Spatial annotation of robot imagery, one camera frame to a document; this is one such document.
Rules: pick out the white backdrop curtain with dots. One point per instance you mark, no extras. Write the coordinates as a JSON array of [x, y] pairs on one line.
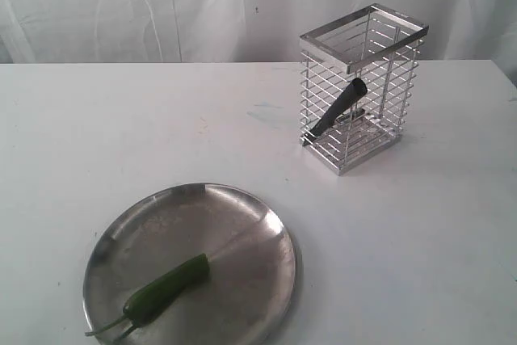
[[234, 30]]

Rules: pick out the dark green object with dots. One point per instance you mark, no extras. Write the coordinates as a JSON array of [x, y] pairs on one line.
[[148, 302]]

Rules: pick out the black handled knife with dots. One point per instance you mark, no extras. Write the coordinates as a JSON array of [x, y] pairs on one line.
[[352, 94]]

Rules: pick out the steel wire utensil basket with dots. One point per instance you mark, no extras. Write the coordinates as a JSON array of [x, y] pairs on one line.
[[357, 77]]

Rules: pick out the round steel plate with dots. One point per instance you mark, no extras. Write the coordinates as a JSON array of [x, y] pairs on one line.
[[252, 260]]

